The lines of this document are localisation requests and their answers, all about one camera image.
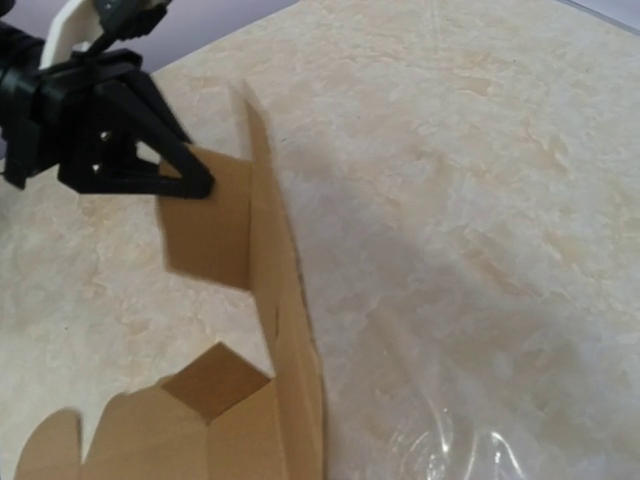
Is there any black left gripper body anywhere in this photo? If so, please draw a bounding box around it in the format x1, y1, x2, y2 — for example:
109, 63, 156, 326
1, 47, 100, 190

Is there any brown cardboard box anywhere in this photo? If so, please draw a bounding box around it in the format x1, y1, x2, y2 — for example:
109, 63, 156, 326
1, 87, 326, 479

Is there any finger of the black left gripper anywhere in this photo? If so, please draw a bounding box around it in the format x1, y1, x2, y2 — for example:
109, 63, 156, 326
93, 50, 190, 176
58, 144, 210, 199

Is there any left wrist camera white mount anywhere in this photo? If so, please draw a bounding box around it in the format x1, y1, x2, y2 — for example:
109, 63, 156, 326
39, 0, 171, 71

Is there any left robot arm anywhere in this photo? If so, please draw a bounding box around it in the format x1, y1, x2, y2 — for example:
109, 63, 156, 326
1, 24, 214, 199

